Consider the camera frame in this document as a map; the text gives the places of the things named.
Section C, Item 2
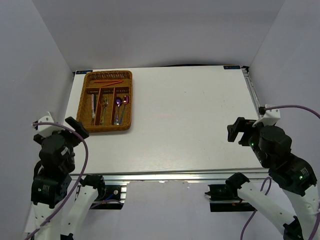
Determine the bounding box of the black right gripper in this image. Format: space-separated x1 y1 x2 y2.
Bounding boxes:
226 116 270 168

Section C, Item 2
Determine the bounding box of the pink handle silver fork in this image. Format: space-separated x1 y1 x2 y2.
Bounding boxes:
91 94 97 120

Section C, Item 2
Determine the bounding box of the iridescent rainbow fork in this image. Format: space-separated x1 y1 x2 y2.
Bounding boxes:
103 97 109 125

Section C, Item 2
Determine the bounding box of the gold bowl purple spoon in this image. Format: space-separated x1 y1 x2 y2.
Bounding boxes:
114 97 123 125

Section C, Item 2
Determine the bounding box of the iridescent purple spoon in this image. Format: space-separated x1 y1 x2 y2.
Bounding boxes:
119 95 130 125

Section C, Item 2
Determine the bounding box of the orange chopstick horizontal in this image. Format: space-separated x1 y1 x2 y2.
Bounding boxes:
94 80 123 84

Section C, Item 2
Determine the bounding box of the gold fork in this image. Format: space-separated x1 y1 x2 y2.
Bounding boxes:
99 97 106 125

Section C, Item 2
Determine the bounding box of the orange chopstick diagonal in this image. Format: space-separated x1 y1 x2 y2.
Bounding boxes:
102 80 123 87

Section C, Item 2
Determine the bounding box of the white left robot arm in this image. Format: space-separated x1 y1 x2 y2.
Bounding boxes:
26 113 106 240

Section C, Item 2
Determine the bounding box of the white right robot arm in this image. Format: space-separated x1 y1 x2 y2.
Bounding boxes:
225 117 320 240

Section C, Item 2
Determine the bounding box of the woven wicker cutlery tray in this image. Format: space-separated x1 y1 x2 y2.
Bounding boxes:
76 70 133 133

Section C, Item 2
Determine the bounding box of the blue label sticker left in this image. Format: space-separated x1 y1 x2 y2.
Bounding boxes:
75 69 93 75

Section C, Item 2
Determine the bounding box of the blue label sticker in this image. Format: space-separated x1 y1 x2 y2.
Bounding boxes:
223 65 241 70
75 69 93 75

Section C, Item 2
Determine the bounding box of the blue label sticker right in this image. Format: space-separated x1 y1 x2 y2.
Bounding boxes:
223 65 241 70

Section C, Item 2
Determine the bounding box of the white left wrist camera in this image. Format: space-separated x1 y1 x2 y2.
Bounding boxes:
32 111 62 138

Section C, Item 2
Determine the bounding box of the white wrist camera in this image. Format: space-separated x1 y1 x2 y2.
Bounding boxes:
252 104 281 127
32 111 62 138

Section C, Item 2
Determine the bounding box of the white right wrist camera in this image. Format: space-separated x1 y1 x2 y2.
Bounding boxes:
252 104 281 127

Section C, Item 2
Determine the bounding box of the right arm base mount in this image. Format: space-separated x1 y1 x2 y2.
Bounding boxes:
204 172 255 213

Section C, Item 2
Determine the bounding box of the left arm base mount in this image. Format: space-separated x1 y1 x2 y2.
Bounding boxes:
75 174 124 210

